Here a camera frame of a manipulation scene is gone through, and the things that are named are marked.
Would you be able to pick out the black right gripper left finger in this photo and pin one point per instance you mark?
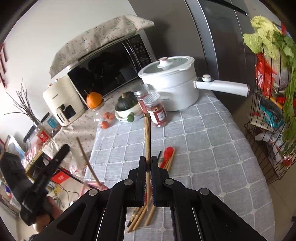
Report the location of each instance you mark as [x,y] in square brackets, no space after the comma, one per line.
[127,193]

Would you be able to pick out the red plastic spoon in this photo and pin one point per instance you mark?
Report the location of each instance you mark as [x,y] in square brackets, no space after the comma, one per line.
[166,156]

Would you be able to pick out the white electric cooking pot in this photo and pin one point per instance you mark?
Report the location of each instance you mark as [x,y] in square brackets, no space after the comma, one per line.
[175,79]

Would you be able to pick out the clear jar black lid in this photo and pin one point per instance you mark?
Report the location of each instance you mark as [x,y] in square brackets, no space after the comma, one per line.
[50,124]

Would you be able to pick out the pale green cabbage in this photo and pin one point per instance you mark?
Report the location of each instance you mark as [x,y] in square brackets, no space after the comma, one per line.
[263,39]

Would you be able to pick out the wooden chopstick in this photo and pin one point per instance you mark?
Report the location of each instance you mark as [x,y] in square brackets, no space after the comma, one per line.
[149,210]
[100,185]
[147,135]
[170,161]

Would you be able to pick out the green lime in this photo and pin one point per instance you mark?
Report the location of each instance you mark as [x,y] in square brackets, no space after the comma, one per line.
[130,117]

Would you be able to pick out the glass jar with tomatoes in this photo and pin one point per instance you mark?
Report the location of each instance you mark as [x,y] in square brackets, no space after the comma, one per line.
[104,115]

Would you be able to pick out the black wire storage rack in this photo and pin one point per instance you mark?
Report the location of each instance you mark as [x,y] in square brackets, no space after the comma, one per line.
[266,124]

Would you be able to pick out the dark green pumpkin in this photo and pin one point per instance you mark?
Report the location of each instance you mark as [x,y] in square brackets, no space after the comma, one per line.
[126,101]

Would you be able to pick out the white air fryer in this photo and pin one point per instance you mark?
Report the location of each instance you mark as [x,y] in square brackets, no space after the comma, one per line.
[64,101]

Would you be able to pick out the floral dotted table cloth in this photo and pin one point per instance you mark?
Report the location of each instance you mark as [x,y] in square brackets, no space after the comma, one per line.
[84,128]

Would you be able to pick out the person's left hand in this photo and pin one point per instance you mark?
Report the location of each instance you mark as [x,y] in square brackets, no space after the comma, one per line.
[43,220]

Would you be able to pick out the orange tangerine fruit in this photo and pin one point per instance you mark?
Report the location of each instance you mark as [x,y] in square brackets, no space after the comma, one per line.
[93,100]

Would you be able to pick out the clear jar red goji berries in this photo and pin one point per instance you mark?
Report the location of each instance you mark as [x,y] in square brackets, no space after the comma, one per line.
[140,95]

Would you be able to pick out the floral cloth microwave cover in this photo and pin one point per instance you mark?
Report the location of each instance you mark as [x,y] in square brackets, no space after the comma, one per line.
[95,38]

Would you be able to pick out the white bowl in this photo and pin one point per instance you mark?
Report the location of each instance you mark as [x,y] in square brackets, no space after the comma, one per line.
[136,110]

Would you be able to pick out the green leafy vegetables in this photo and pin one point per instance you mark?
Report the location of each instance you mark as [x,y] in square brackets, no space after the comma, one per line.
[286,46]

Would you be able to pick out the clear jar red label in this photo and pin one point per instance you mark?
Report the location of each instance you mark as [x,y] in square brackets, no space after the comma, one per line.
[156,109]

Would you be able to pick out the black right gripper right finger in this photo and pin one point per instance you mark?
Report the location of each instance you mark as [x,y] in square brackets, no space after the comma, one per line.
[171,193]

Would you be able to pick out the pink perforated utensil basket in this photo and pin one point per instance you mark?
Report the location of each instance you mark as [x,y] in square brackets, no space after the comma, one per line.
[95,184]

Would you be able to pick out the black microwave oven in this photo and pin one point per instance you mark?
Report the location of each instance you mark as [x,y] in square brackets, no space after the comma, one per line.
[106,69]

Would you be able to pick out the dry twig branches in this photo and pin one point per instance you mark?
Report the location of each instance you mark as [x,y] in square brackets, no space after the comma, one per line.
[23,105]

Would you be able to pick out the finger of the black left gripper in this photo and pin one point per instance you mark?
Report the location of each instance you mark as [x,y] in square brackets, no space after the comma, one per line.
[39,186]

